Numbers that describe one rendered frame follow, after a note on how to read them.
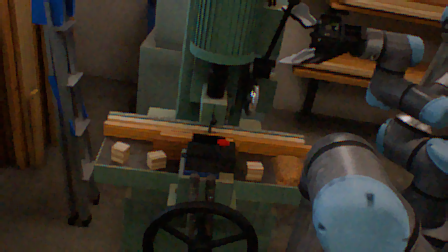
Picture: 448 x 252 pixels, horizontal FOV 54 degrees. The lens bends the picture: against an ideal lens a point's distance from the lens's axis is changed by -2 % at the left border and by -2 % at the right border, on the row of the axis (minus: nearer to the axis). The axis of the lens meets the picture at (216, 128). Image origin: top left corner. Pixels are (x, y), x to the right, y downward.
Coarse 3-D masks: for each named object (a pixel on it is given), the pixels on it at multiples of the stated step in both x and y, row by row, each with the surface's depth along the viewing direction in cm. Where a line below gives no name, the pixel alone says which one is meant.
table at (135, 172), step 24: (144, 144) 133; (96, 168) 122; (120, 168) 122; (144, 168) 123; (168, 168) 124; (240, 168) 130; (264, 168) 131; (240, 192) 126; (264, 192) 126; (288, 192) 126; (216, 216) 118
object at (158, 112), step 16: (160, 112) 174; (256, 128) 173; (128, 192) 129; (128, 208) 128; (144, 208) 128; (160, 208) 128; (272, 208) 132; (176, 224) 131; (224, 224) 131; (256, 224) 131; (272, 224) 131
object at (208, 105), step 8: (208, 96) 128; (224, 96) 130; (208, 104) 125; (216, 104) 125; (224, 104) 126; (200, 112) 132; (208, 112) 126; (216, 112) 126; (224, 112) 126; (200, 120) 128; (208, 120) 128; (224, 120) 128
